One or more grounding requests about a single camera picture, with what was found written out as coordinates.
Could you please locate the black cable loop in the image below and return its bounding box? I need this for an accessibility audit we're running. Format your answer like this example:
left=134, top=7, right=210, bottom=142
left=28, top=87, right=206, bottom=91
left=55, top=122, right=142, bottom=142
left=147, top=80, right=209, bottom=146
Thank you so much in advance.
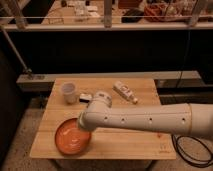
left=171, top=133, right=213, bottom=168

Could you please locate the orange ceramic bowl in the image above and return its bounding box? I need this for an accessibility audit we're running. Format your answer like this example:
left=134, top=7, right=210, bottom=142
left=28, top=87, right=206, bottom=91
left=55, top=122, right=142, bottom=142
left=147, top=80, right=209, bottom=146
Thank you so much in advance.
left=55, top=118, right=91, bottom=155

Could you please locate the white plastic bottle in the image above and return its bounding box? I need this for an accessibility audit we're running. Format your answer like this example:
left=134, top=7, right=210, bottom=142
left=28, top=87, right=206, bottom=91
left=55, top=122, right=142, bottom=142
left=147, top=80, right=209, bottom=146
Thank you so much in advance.
left=113, top=81, right=138, bottom=104

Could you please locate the translucent plastic cup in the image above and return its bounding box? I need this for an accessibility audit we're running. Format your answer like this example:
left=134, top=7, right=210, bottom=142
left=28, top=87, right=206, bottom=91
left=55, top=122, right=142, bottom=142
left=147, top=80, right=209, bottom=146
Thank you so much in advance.
left=61, top=82, right=76, bottom=104

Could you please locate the black and white box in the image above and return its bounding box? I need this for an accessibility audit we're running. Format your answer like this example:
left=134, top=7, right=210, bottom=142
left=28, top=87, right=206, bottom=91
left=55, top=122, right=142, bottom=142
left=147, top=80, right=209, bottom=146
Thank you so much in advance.
left=79, top=93, right=92, bottom=103

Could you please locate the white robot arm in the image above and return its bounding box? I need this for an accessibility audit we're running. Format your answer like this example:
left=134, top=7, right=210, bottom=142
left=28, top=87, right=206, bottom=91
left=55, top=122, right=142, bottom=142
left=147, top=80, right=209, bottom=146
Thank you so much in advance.
left=78, top=91, right=213, bottom=140

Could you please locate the wooden table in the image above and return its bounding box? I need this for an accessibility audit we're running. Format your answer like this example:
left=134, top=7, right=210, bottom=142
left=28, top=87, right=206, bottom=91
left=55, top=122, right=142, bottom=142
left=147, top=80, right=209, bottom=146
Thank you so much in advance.
left=30, top=79, right=176, bottom=160

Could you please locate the diagonal metal pole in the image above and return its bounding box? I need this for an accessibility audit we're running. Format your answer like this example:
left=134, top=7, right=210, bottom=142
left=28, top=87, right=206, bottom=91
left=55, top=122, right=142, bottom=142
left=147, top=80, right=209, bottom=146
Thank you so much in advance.
left=0, top=26, right=33, bottom=79

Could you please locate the metal rail beam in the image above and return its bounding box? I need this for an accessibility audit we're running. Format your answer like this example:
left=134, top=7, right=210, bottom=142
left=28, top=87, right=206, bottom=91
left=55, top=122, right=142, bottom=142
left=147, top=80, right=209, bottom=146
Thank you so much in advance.
left=16, top=70, right=213, bottom=92

